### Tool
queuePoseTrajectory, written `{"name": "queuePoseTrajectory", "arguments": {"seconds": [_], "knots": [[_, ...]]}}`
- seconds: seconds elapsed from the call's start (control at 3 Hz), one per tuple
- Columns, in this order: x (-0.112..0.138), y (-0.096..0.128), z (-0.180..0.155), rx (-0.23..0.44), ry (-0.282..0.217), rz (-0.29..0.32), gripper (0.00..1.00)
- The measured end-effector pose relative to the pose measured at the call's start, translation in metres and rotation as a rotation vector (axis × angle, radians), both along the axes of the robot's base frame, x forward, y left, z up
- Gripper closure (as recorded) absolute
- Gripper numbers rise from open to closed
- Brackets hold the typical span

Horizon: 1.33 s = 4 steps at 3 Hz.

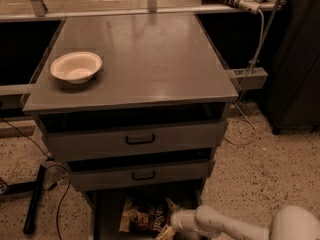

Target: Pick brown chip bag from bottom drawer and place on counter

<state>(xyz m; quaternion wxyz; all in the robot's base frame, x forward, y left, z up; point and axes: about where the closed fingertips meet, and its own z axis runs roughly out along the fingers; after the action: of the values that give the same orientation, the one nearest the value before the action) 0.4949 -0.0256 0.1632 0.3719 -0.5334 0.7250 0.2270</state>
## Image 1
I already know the white paper bowl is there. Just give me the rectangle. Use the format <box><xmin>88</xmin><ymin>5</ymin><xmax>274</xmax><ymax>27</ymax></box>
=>
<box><xmin>50</xmin><ymin>52</ymin><xmax>102</xmax><ymax>84</ymax></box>

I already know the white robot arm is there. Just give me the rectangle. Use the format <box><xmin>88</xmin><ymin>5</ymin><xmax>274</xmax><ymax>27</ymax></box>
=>
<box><xmin>156</xmin><ymin>198</ymin><xmax>320</xmax><ymax>240</ymax></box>

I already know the black metal stand leg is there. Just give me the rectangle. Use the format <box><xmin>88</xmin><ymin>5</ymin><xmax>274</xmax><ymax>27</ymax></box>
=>
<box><xmin>23</xmin><ymin>166</ymin><xmax>46</xmax><ymax>234</ymax></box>

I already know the grey drawer cabinet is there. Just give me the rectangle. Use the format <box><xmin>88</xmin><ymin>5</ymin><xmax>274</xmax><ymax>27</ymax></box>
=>
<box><xmin>21</xmin><ymin>12</ymin><xmax>240</xmax><ymax>198</ymax></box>

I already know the black middle drawer handle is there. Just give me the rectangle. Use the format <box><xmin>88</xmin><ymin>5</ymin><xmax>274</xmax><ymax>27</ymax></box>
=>
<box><xmin>131</xmin><ymin>171</ymin><xmax>156</xmax><ymax>181</ymax></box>

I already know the grey middle drawer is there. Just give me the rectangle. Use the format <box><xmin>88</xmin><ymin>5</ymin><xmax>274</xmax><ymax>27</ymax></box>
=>
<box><xmin>70</xmin><ymin>159</ymin><xmax>215</xmax><ymax>192</ymax></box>

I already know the grey bottom drawer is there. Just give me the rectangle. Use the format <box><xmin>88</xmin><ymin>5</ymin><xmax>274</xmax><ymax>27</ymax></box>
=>
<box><xmin>93</xmin><ymin>181</ymin><xmax>200</xmax><ymax>240</ymax></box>

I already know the grey top drawer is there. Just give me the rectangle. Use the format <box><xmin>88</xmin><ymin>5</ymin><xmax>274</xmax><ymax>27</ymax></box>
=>
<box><xmin>43</xmin><ymin>120</ymin><xmax>227</xmax><ymax>162</ymax></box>

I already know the white power cable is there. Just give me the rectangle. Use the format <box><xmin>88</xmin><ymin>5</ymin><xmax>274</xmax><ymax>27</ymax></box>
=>
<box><xmin>225</xmin><ymin>9</ymin><xmax>266</xmax><ymax>147</ymax></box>

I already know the grey side bracket box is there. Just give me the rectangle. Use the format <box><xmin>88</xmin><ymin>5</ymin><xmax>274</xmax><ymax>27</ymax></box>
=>
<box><xmin>226</xmin><ymin>67</ymin><xmax>268</xmax><ymax>91</ymax></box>

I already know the grey drawer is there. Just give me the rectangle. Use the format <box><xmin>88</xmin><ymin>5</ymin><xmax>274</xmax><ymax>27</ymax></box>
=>
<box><xmin>43</xmin><ymin>120</ymin><xmax>227</xmax><ymax>162</ymax></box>
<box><xmin>93</xmin><ymin>181</ymin><xmax>200</xmax><ymax>240</ymax></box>
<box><xmin>70</xmin><ymin>159</ymin><xmax>215</xmax><ymax>192</ymax></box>

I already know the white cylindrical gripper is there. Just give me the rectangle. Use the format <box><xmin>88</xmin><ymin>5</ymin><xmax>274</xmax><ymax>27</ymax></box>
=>
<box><xmin>155</xmin><ymin>198</ymin><xmax>199</xmax><ymax>240</ymax></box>

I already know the black drawer handle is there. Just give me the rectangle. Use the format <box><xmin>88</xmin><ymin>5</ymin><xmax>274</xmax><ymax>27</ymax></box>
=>
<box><xmin>125</xmin><ymin>134</ymin><xmax>156</xmax><ymax>145</ymax></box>
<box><xmin>131</xmin><ymin>171</ymin><xmax>156</xmax><ymax>181</ymax></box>

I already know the brown chip bag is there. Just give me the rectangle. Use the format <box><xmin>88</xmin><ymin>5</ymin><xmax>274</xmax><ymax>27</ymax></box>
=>
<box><xmin>119</xmin><ymin>196</ymin><xmax>171</xmax><ymax>237</ymax></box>

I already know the black floor cable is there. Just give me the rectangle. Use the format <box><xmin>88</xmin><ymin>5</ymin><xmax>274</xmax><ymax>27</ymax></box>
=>
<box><xmin>0</xmin><ymin>117</ymin><xmax>72</xmax><ymax>240</ymax></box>

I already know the black top drawer handle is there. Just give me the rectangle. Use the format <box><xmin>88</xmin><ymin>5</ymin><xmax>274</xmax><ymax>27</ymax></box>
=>
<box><xmin>125</xmin><ymin>134</ymin><xmax>156</xmax><ymax>145</ymax></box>

